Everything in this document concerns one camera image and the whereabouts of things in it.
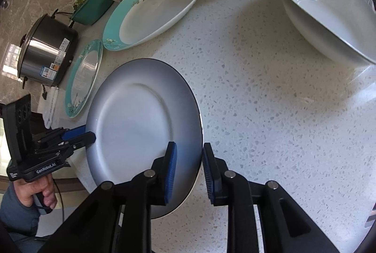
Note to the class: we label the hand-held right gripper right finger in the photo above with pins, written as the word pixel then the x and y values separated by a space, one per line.
pixel 209 175

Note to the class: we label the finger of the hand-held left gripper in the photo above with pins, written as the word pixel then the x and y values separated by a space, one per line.
pixel 75 132
pixel 85 138

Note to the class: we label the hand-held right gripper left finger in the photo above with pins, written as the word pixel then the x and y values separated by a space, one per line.
pixel 171 172

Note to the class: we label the grey plate with dark rim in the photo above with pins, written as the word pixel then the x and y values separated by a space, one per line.
pixel 138 115

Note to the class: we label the large white bowl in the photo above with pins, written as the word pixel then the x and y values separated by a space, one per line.
pixel 317 6

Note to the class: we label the person's left forearm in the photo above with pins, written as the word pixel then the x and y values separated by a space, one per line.
pixel 14 217

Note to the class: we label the person's left hand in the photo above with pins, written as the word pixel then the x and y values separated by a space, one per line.
pixel 29 188

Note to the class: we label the small teal floral plate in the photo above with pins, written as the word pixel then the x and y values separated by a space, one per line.
pixel 83 76

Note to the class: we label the steel rice cooker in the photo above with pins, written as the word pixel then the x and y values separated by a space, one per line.
pixel 44 47

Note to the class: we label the teal rectangular basket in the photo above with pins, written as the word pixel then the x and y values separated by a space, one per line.
pixel 91 9

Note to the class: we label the large teal floral plate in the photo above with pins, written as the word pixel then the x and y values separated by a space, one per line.
pixel 152 15

